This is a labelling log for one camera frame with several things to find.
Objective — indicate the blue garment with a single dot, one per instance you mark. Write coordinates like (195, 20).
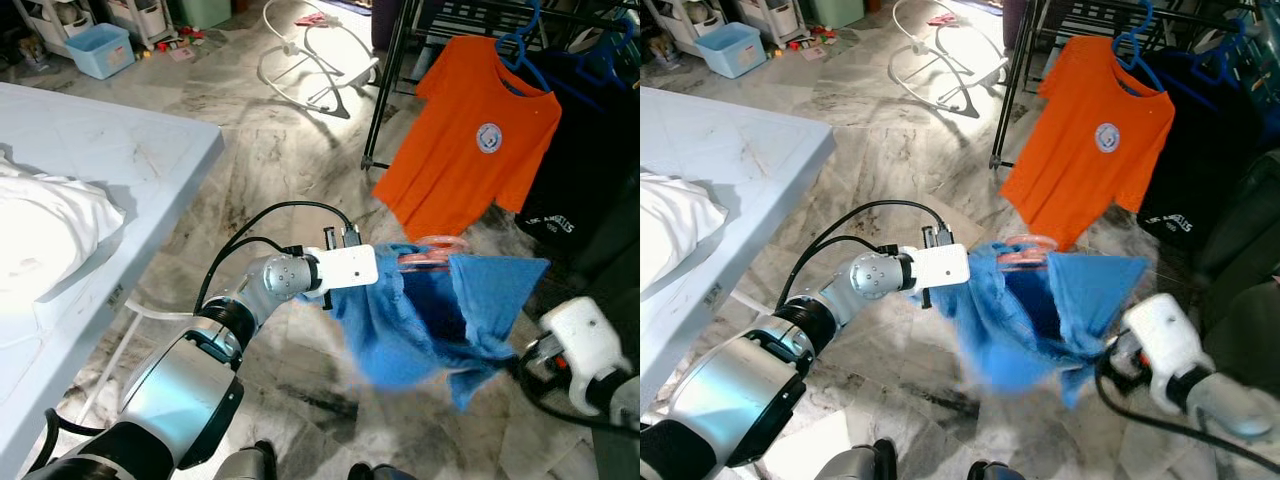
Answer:
(390, 340)
(985, 340)

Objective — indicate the red plastic hanger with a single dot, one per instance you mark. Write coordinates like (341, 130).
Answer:
(1025, 257)
(430, 258)

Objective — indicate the white shirt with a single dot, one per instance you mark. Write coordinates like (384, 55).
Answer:
(670, 225)
(50, 230)

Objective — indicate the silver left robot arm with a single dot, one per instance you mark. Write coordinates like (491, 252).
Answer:
(180, 390)
(740, 390)

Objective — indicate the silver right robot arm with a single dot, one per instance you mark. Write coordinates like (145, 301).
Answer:
(1230, 400)
(622, 400)

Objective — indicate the blue plastic hanger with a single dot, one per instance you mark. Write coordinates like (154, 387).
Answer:
(1138, 60)
(520, 60)
(600, 60)
(1215, 60)

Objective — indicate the black right robot foot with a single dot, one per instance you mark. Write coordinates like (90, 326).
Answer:
(378, 472)
(995, 472)

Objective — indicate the black robot foot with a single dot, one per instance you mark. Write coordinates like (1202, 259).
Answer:
(995, 472)
(378, 472)
(262, 462)
(870, 462)

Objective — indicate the black garment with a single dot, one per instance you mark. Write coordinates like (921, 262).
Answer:
(590, 170)
(1200, 170)

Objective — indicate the orange shirt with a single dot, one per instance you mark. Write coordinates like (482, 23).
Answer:
(1090, 150)
(470, 150)

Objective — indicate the black left robot foot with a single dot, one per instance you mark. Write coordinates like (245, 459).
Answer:
(262, 462)
(870, 462)

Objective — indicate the light blue folding table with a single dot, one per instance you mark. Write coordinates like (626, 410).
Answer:
(120, 140)
(740, 140)

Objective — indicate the black metal drying rack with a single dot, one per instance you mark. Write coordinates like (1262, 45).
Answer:
(1008, 90)
(385, 90)

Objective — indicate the dark blue plastic case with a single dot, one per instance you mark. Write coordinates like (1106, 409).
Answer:
(1268, 60)

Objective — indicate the dark purple armchair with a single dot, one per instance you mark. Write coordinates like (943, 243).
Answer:
(385, 20)
(1014, 20)

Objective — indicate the light blue plastic bin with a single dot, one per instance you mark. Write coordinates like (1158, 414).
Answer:
(730, 50)
(100, 52)

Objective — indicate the grey trolley with white baskets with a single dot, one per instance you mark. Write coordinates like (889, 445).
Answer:
(140, 15)
(690, 15)
(775, 15)
(60, 20)

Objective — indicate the small pink plastic item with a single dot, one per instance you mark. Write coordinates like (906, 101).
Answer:
(310, 18)
(940, 18)

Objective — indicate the small pink card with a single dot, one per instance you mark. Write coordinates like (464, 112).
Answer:
(182, 53)
(812, 52)

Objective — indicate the small red toy pieces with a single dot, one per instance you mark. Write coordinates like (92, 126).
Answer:
(815, 36)
(185, 36)

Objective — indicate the green plastic storage bin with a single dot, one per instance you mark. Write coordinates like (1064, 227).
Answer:
(835, 10)
(200, 10)

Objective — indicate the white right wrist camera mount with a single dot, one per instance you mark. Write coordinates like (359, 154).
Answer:
(1165, 335)
(585, 335)

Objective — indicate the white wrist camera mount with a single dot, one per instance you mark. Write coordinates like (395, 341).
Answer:
(1165, 335)
(350, 267)
(940, 267)
(585, 335)

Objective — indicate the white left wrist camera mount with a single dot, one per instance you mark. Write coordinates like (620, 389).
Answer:
(940, 267)
(350, 267)

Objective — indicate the white tubular metal frame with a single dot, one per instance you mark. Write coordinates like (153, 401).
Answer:
(330, 95)
(960, 95)

